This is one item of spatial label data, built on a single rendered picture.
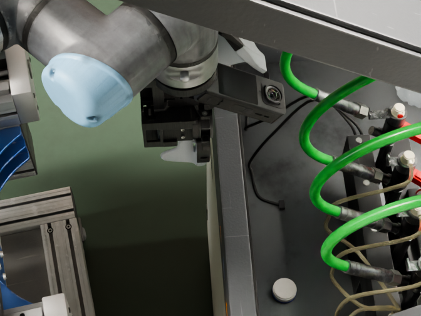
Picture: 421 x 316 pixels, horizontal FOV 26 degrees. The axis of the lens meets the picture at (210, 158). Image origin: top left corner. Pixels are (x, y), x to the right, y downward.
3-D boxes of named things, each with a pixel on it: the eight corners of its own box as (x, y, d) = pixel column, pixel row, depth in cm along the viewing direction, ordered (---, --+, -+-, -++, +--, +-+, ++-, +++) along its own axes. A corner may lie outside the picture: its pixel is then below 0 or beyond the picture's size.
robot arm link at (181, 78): (215, 8, 97) (221, 71, 93) (215, 35, 101) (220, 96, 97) (145, 12, 97) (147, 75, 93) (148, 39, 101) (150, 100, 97)
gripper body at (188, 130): (143, 98, 111) (136, 37, 101) (213, 94, 111) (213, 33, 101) (145, 153, 107) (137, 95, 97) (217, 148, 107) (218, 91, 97)
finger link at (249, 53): (238, 86, 119) (197, 29, 117) (273, 66, 116) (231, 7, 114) (230, 97, 117) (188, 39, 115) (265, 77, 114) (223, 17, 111)
